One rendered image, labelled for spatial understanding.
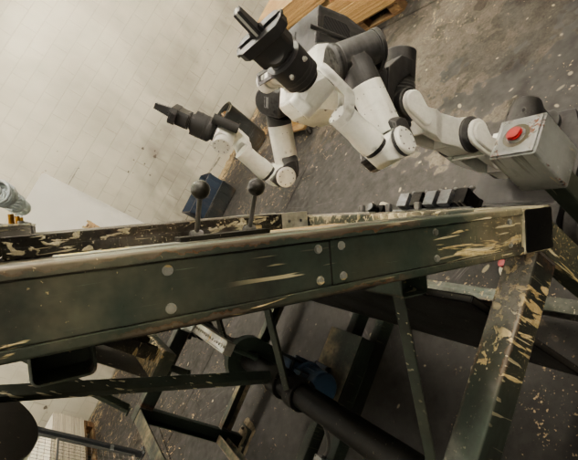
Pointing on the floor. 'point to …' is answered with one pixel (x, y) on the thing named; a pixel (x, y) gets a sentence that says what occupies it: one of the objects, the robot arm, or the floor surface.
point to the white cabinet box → (69, 208)
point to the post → (577, 203)
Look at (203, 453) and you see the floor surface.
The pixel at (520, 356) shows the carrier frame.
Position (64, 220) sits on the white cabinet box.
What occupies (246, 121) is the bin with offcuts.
